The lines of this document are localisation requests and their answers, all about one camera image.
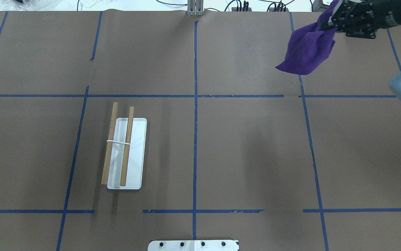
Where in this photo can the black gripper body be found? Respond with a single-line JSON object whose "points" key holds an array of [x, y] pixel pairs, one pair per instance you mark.
{"points": [[382, 14]]}

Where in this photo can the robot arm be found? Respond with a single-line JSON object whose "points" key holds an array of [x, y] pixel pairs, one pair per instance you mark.
{"points": [[387, 14]]}

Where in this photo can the purple towel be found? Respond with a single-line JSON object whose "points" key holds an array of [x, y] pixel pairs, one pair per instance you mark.
{"points": [[309, 46]]}

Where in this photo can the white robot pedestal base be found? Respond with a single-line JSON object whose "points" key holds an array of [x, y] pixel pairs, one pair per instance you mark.
{"points": [[194, 245]]}

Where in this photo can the wooden rack rod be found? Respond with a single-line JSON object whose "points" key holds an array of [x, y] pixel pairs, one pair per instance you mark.
{"points": [[109, 145], [128, 136]]}

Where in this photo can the wooden rack rod outer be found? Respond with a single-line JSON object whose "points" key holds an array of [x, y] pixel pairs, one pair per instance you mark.
{"points": [[109, 145]]}

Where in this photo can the white towel rack base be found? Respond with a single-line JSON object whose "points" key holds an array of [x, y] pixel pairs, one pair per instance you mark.
{"points": [[136, 154]]}

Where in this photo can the wooden rack rod inner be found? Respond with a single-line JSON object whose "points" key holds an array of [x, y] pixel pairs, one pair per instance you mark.
{"points": [[128, 136]]}

